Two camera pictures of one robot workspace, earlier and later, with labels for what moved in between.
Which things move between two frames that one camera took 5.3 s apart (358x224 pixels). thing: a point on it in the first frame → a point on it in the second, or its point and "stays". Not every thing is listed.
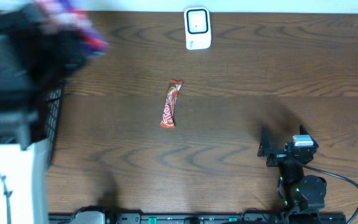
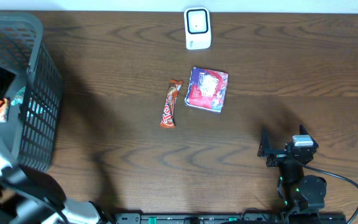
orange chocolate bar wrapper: x=168 y=119 stays
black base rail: x=197 y=218 stays
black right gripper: x=265 y=150 stays
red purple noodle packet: x=59 y=15 → x=206 y=90
